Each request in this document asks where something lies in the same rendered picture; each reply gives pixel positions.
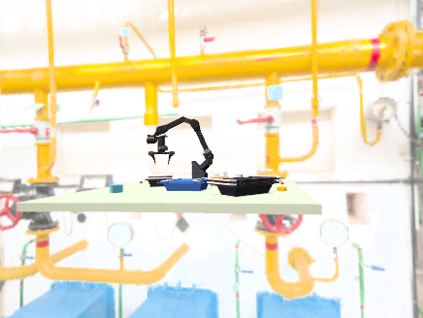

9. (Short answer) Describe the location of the small light blue block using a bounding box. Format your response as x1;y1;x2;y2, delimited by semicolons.
109;184;124;193

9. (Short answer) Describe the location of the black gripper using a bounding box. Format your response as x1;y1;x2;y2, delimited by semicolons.
148;143;175;165

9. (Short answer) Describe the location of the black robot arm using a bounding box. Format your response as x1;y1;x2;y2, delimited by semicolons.
146;116;214;173

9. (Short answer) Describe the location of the blue plastic tray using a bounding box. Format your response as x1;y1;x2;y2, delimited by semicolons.
157;178;209;191

